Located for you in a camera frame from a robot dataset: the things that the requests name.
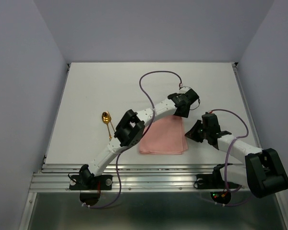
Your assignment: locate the pink satin napkin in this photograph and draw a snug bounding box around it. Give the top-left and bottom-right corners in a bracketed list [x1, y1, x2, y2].
[139, 115, 188, 155]

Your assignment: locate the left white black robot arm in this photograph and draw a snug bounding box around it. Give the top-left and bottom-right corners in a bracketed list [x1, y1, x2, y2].
[77, 88, 200, 189]

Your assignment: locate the gold spoon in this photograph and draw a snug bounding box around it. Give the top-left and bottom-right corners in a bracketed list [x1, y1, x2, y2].
[101, 111, 112, 140]

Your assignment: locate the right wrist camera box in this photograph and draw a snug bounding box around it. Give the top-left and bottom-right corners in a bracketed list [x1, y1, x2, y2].
[202, 113, 220, 131]

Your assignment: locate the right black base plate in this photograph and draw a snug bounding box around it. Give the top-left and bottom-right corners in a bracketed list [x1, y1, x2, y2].
[193, 173, 226, 190]

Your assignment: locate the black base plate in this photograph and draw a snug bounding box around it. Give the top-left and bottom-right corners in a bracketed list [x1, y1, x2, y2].
[193, 173, 226, 190]
[68, 174, 113, 191]

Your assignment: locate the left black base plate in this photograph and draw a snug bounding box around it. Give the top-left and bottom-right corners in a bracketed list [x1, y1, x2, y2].
[68, 174, 113, 191]

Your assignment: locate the aluminium frame rail front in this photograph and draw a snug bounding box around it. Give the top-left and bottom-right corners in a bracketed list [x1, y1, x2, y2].
[29, 164, 214, 193]

